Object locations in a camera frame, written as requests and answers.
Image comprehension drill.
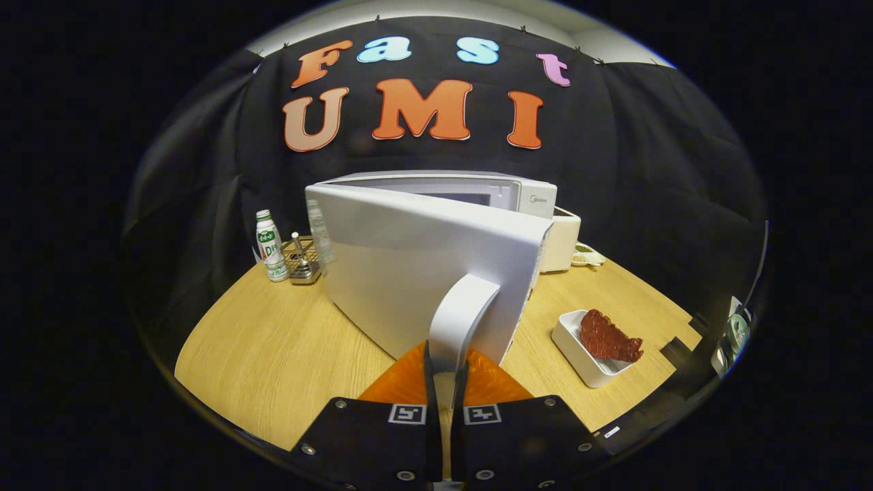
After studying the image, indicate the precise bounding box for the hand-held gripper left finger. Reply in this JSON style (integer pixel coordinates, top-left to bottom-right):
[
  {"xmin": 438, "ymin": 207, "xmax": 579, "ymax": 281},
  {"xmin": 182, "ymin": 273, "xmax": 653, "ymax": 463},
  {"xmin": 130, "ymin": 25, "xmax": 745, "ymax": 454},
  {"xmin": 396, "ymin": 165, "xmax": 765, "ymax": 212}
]
[{"xmin": 290, "ymin": 341, "xmax": 444, "ymax": 491}]

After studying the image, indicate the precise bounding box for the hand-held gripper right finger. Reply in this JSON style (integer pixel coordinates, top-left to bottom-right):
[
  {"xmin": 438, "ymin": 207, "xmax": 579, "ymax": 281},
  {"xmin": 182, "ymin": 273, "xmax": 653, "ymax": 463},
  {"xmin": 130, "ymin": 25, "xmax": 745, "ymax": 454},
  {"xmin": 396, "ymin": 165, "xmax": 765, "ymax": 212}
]
[{"xmin": 450, "ymin": 349, "xmax": 611, "ymax": 491}]

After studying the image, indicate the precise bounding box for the white microwave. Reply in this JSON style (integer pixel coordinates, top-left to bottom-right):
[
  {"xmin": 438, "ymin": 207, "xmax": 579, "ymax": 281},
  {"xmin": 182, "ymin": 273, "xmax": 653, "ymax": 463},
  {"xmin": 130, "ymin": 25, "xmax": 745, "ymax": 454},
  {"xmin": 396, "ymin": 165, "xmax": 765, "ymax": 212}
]
[{"xmin": 305, "ymin": 170, "xmax": 558, "ymax": 374}]

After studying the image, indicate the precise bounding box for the red meat slice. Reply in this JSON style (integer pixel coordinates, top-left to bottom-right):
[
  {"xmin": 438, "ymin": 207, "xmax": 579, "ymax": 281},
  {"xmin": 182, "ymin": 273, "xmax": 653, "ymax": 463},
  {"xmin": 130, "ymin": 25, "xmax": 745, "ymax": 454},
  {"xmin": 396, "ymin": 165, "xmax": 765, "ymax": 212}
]
[{"xmin": 579, "ymin": 309, "xmax": 645, "ymax": 363}]

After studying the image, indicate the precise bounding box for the white rectangular dish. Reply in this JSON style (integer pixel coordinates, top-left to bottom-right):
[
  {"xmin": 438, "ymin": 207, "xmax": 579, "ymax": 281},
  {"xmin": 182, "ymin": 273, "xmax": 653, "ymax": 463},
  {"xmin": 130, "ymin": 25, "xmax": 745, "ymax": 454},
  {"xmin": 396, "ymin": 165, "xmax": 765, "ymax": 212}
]
[{"xmin": 551, "ymin": 310, "xmax": 638, "ymax": 389}]

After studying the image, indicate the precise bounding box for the white toaster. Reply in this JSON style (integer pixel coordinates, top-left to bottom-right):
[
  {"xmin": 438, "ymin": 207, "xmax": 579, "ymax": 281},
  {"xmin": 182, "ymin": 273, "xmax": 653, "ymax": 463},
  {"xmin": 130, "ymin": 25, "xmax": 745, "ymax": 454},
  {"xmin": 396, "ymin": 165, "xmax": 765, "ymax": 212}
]
[{"xmin": 539, "ymin": 207, "xmax": 582, "ymax": 273}]

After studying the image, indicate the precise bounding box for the black table edge clamp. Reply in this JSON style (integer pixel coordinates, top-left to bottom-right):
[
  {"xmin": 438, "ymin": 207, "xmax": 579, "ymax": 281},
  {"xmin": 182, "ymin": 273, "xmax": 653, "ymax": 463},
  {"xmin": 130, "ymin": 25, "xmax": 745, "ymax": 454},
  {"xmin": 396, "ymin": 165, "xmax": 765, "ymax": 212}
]
[{"xmin": 660, "ymin": 337, "xmax": 691, "ymax": 368}]

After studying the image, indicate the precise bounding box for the white green drink bottle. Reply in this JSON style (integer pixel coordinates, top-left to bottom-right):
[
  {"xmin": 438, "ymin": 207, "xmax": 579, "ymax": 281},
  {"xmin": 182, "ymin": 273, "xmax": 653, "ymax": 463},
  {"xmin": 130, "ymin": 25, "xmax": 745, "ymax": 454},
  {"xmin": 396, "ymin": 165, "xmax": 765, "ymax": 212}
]
[{"xmin": 256, "ymin": 209, "xmax": 290, "ymax": 283}]

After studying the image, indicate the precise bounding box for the white device with round part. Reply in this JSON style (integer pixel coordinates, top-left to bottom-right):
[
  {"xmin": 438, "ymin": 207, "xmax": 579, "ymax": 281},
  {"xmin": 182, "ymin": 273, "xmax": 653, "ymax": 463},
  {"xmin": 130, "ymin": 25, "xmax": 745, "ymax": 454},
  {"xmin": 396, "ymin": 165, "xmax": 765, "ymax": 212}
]
[{"xmin": 709, "ymin": 297, "xmax": 752, "ymax": 376}]

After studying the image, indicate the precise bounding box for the metal wire basket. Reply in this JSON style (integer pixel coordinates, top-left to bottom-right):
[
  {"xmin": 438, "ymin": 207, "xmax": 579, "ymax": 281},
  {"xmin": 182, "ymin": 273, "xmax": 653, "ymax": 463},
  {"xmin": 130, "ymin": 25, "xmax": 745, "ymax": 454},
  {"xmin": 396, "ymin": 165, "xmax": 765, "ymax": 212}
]
[{"xmin": 282, "ymin": 233, "xmax": 323, "ymax": 285}]

